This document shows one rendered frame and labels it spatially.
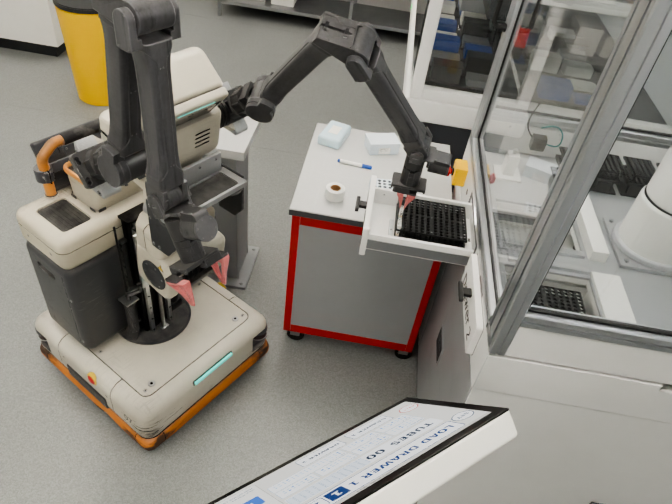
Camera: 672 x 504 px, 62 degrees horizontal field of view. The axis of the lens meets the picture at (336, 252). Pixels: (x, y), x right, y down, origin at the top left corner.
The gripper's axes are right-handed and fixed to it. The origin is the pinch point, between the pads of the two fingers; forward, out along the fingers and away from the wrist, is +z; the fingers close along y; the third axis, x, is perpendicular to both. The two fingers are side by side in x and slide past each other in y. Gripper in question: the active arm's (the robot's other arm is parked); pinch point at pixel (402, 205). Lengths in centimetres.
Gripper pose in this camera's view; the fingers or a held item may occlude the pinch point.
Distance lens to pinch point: 173.8
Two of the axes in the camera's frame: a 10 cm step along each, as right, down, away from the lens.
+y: -9.7, -2.2, 0.4
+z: -1.3, 7.2, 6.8
